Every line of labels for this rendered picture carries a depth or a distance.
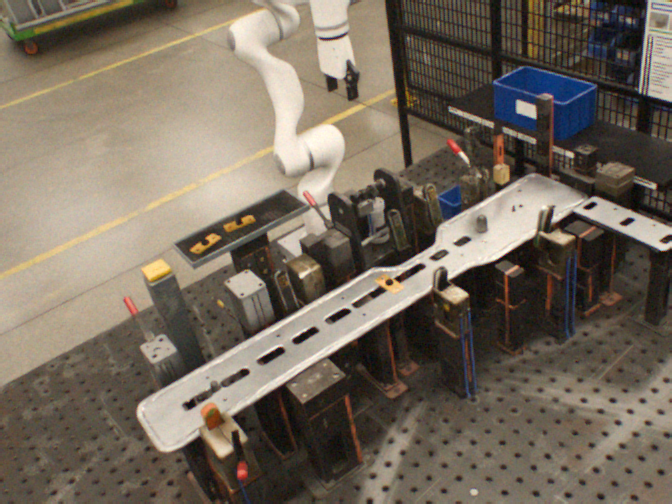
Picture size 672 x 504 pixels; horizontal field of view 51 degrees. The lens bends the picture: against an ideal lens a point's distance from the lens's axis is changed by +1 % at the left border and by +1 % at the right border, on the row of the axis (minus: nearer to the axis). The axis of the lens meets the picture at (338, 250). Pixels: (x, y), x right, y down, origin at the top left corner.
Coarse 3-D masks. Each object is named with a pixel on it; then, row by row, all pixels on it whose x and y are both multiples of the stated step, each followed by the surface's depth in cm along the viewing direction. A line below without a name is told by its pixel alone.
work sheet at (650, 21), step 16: (656, 0) 199; (656, 16) 201; (656, 32) 203; (656, 48) 205; (640, 64) 212; (656, 64) 208; (640, 80) 215; (656, 80) 210; (640, 96) 217; (656, 96) 213
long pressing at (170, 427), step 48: (528, 192) 211; (576, 192) 207; (480, 240) 196; (528, 240) 194; (336, 288) 188; (288, 336) 177; (336, 336) 174; (192, 384) 168; (240, 384) 166; (192, 432) 157
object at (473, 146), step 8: (472, 128) 204; (472, 136) 204; (480, 136) 202; (472, 144) 205; (472, 152) 206; (480, 152) 207; (472, 160) 207; (480, 160) 208; (472, 168) 209; (480, 168) 210
